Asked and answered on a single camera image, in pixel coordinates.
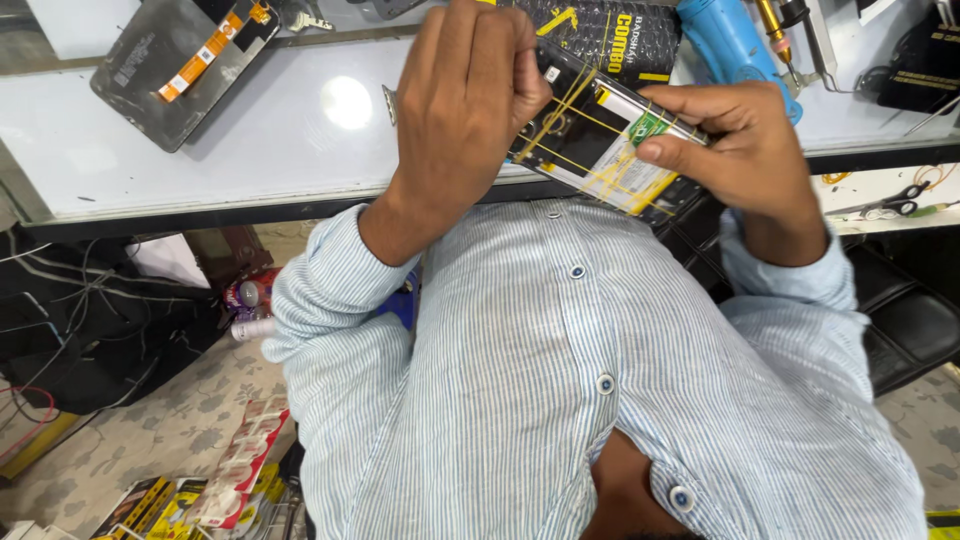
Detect person's right hand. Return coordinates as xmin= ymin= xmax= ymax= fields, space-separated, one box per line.
xmin=636 ymin=80 xmax=823 ymax=228

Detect person's left hand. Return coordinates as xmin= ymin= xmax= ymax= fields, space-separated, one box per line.
xmin=390 ymin=0 xmax=553 ymax=210

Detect yellow rubber bands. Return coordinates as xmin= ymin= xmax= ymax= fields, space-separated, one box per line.
xmin=513 ymin=66 xmax=695 ymax=215

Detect black smartphone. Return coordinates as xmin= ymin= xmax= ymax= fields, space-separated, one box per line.
xmin=506 ymin=37 xmax=711 ymax=219

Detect blue hot air gun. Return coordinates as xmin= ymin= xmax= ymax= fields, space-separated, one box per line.
xmin=675 ymin=0 xmax=804 ymax=126

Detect gold tipped soldering iron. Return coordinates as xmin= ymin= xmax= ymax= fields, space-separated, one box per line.
xmin=753 ymin=0 xmax=805 ymax=85

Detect black yellow bubble packet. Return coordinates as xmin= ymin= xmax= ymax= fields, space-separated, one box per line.
xmin=495 ymin=0 xmax=684 ymax=93

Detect small silver metal part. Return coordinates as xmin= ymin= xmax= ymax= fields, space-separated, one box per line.
xmin=287 ymin=6 xmax=336 ymax=36

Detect metal tweezers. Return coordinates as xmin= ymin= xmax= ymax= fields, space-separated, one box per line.
xmin=902 ymin=91 xmax=960 ymax=138

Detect black box gold print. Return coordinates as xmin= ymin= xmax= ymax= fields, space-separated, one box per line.
xmin=876 ymin=6 xmax=960 ymax=115

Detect blue plastic object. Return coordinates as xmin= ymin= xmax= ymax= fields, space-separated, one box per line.
xmin=373 ymin=268 xmax=420 ymax=333

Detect black padded chair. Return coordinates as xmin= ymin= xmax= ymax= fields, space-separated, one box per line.
xmin=656 ymin=183 xmax=960 ymax=399

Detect red capped bottles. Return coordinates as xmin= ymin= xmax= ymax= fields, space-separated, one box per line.
xmin=223 ymin=268 xmax=284 ymax=318

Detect phone display panel orange flex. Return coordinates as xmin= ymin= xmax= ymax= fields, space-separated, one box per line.
xmin=90 ymin=0 xmax=282 ymax=155

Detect striped blue white shirt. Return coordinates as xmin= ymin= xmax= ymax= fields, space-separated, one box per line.
xmin=261 ymin=196 xmax=931 ymax=540

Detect white bottle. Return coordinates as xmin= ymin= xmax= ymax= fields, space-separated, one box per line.
xmin=230 ymin=316 xmax=279 ymax=343

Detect red white blister strip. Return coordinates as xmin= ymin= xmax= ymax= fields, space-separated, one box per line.
xmin=186 ymin=396 xmax=291 ymax=531

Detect heap of yellow black boxes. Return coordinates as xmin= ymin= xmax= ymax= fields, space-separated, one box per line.
xmin=88 ymin=465 xmax=288 ymax=540

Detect black handled tool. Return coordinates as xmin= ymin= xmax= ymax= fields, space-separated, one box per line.
xmin=776 ymin=0 xmax=845 ymax=95

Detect black handled scissors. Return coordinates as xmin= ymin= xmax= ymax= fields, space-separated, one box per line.
xmin=825 ymin=180 xmax=932 ymax=222

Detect black bag with cables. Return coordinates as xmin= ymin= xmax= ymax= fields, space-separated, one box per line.
xmin=0 ymin=228 xmax=230 ymax=417

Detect red wire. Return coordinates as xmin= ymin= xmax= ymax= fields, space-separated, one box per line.
xmin=0 ymin=385 xmax=59 ymax=468

